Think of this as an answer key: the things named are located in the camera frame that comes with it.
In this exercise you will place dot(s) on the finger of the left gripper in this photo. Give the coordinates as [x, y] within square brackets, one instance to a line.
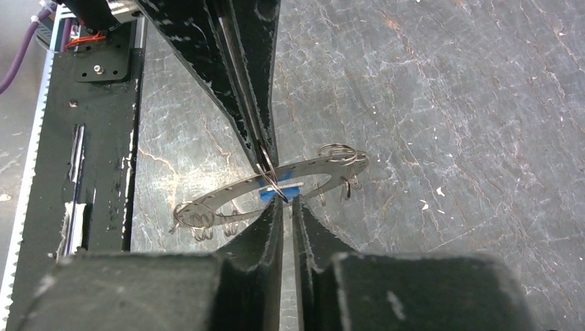
[186, 26]
[246, 36]

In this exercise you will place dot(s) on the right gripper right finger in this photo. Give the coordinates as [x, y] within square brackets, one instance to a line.
[340, 288]

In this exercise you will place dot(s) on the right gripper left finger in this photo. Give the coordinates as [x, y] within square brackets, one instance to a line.
[236, 287]

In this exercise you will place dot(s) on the silver key blue tag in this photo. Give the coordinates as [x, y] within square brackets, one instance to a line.
[270, 188]

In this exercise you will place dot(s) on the large metal disc keyring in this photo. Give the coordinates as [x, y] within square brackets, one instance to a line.
[336, 165]

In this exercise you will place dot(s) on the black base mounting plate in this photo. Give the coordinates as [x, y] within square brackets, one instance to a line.
[79, 178]

